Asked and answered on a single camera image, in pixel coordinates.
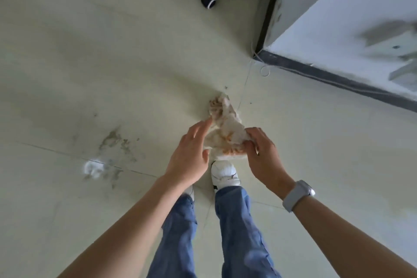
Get person's left hand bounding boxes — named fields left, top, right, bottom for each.
left=164, top=116, right=213, bottom=188

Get person's right hand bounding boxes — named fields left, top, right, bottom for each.
left=242, top=127, right=296, bottom=200

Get stained white cloth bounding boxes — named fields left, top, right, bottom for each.
left=203, top=92, right=254, bottom=161

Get person's left forearm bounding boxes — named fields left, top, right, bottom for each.
left=56, top=175, right=193, bottom=278

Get person's right forearm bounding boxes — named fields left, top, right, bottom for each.
left=291, top=196, right=417, bottom=278

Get white right shoe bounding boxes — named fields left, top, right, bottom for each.
left=211, top=160, right=242, bottom=194

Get white smartwatch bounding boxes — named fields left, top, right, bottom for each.
left=281, top=180, right=316, bottom=213

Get blue jeans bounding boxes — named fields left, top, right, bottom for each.
left=146, top=185, right=281, bottom=278

